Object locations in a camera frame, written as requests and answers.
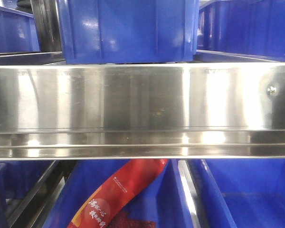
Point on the blue crate upper left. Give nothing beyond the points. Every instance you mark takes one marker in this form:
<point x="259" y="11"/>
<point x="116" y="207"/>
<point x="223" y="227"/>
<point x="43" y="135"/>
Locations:
<point x="17" y="32"/>

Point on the blue crate upper right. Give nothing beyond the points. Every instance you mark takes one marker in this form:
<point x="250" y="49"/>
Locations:
<point x="250" y="27"/>

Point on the red snack bag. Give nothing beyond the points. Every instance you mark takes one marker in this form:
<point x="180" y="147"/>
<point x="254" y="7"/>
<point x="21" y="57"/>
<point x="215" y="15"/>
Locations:
<point x="120" y="188"/>

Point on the large blue plastic crate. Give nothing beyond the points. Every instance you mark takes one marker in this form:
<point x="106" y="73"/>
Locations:
<point x="128" y="31"/>

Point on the stainless steel rack frame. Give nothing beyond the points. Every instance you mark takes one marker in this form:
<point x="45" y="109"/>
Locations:
<point x="53" y="115"/>

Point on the blue bin lower right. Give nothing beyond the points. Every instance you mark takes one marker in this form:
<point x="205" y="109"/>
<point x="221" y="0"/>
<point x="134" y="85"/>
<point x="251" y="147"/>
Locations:
<point x="241" y="193"/>

